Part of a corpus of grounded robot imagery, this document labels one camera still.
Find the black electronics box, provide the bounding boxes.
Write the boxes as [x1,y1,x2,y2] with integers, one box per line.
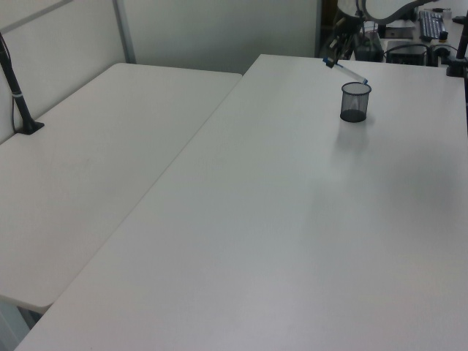
[386,42,429,67]

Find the black mesh pen cup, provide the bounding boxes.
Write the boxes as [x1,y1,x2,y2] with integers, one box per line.
[339,81,373,124]

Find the blue and white marker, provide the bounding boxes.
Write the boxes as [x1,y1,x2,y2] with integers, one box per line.
[322,57,370,86]

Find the black clamp camera stand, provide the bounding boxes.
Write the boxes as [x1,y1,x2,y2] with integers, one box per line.
[444,14,468,78]

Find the black camera stand pole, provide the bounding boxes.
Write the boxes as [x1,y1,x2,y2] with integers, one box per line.
[0,31,45,137]

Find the grey metal partition post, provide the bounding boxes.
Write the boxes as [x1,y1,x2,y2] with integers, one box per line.
[112,0,137,65]

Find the black computer keyboard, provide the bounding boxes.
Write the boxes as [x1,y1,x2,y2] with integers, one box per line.
[418,10,445,42]

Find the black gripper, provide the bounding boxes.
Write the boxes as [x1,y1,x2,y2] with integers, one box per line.
[328,11,362,64]

